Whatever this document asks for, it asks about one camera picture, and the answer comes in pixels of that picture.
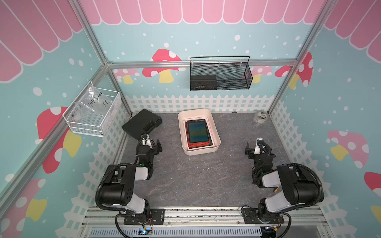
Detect red writing tablet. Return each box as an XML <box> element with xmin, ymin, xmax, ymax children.
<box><xmin>185</xmin><ymin>119</ymin><xmax>213</xmax><ymax>149</ymax></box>

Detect cream plastic storage box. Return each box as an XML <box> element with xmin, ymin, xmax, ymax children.
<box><xmin>178</xmin><ymin>109</ymin><xmax>221</xmax><ymax>156</ymax></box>

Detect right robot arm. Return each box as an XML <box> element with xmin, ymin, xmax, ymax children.
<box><xmin>242</xmin><ymin>138</ymin><xmax>324</xmax><ymax>224</ymax></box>

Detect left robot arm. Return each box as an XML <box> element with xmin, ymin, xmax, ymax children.
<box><xmin>95</xmin><ymin>139</ymin><xmax>162</xmax><ymax>224</ymax></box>

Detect black box in basket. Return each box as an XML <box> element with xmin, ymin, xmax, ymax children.
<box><xmin>190</xmin><ymin>75</ymin><xmax>217</xmax><ymax>91</ymax></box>

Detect black case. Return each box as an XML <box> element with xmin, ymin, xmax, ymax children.
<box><xmin>122</xmin><ymin>109</ymin><xmax>162</xmax><ymax>140</ymax></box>

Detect clear tape roll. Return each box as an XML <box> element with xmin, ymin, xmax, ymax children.
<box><xmin>254</xmin><ymin>111</ymin><xmax>269</xmax><ymax>124</ymax></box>

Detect clear plastic bag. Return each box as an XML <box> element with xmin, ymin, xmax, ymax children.
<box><xmin>75</xmin><ymin>86</ymin><xmax>113</xmax><ymax>118</ymax></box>

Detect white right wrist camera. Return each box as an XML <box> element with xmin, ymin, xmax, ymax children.
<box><xmin>256</xmin><ymin>138</ymin><xmax>265</xmax><ymax>147</ymax></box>

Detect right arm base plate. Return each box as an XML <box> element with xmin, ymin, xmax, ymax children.
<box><xmin>241</xmin><ymin>206</ymin><xmax>284</xmax><ymax>225</ymax></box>

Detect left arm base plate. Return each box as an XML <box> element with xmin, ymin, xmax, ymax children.
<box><xmin>123</xmin><ymin>209</ymin><xmax>165</xmax><ymax>225</ymax></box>

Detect white wire wall basket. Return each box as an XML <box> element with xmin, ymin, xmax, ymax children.
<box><xmin>63</xmin><ymin>81</ymin><xmax>122</xmax><ymax>137</ymax></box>

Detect black mesh wall basket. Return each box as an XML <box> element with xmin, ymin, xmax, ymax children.
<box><xmin>189</xmin><ymin>56</ymin><xmax>253</xmax><ymax>90</ymax></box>

